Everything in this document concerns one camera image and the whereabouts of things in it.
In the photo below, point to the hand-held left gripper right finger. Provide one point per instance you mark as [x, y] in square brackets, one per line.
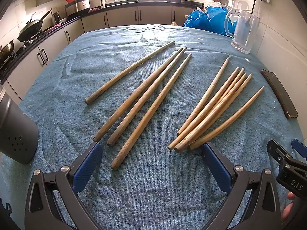
[215, 167]

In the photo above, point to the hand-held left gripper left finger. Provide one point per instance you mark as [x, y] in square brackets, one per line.
[88, 165]

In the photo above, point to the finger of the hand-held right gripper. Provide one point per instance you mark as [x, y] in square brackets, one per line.
[289, 170]
[299, 147]

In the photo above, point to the wooden chopstick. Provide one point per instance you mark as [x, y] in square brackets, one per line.
[195, 144]
[183, 145]
[108, 125]
[239, 87]
[127, 147]
[120, 129]
[177, 140]
[98, 94]
[240, 72]
[191, 113]

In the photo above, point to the grey metal chopstick holder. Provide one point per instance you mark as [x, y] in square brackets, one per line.
[16, 129]

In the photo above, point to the person's right hand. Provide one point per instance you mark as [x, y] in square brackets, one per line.
[286, 209]

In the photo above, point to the black smartphone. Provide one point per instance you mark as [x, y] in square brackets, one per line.
[279, 93]

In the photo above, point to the blue table cloth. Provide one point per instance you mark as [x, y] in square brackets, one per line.
[153, 191]

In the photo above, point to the grey kitchen base cabinets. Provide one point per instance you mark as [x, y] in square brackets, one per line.
[26, 69]

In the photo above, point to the clear glass pitcher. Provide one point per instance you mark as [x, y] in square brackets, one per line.
[245, 31]

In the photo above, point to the gas stove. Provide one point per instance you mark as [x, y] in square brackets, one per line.
[28, 40]

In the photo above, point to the metal cooking pot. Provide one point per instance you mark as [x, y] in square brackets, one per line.
[6, 50]

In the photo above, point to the black wok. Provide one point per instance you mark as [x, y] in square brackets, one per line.
[30, 30]

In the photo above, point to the blue plastic bag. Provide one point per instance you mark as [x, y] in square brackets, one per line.
[206, 20]

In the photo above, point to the metal kettle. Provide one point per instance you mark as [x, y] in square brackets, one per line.
[56, 18]

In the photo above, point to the pink cloth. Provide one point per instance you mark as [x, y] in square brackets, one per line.
[94, 10]

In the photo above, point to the silver rice cooker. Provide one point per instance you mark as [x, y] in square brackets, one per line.
[78, 7]

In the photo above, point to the black kitchen countertop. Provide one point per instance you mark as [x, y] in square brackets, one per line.
[153, 4]

